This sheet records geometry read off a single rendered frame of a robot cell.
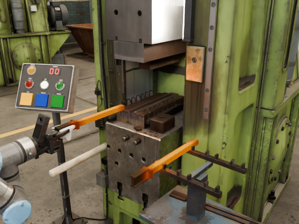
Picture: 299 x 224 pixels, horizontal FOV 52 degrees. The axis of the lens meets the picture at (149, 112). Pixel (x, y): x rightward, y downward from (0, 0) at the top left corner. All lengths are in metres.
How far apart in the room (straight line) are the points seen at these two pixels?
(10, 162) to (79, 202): 1.54
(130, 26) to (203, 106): 0.54
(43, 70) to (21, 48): 4.37
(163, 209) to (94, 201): 1.29
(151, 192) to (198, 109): 0.52
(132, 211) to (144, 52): 0.94
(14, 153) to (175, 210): 0.73
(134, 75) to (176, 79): 0.29
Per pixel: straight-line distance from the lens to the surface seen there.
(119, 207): 1.99
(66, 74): 1.88
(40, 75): 1.96
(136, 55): 1.56
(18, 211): 1.12
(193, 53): 1.52
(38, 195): 2.86
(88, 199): 2.70
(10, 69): 6.35
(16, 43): 6.33
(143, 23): 1.51
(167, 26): 1.59
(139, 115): 1.64
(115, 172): 1.85
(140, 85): 1.98
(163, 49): 1.67
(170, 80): 2.06
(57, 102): 1.86
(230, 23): 1.45
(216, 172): 1.69
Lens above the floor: 1.57
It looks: 20 degrees down
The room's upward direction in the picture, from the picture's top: straight up
